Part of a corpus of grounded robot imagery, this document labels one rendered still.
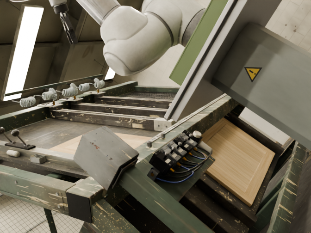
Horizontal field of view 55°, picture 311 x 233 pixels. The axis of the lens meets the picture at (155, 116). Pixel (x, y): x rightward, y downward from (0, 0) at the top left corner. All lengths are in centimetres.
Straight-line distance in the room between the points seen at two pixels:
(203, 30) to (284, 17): 557
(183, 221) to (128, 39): 60
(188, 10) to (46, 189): 85
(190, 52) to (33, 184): 80
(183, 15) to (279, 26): 549
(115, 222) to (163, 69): 641
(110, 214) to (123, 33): 62
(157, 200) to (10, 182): 71
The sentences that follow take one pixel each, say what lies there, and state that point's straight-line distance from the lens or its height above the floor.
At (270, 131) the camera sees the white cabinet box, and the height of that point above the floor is 28.
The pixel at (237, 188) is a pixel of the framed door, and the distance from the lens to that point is 203.
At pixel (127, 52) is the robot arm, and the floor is 96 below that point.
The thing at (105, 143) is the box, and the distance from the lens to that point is 101.
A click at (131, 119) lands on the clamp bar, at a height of 116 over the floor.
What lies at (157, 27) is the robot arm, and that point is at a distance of 105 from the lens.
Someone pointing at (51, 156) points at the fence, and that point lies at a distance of 159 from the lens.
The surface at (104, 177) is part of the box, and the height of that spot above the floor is 79.
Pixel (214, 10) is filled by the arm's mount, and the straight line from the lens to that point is 97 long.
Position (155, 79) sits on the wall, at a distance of 749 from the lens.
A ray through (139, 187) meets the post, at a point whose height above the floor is 68.
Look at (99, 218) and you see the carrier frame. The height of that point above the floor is 74.
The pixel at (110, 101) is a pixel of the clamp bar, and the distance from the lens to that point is 275.
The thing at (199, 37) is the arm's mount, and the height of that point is 81.
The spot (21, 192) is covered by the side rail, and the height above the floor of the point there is 110.
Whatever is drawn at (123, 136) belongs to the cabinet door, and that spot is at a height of 107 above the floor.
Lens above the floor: 50
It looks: 16 degrees up
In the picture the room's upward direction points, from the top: 53 degrees counter-clockwise
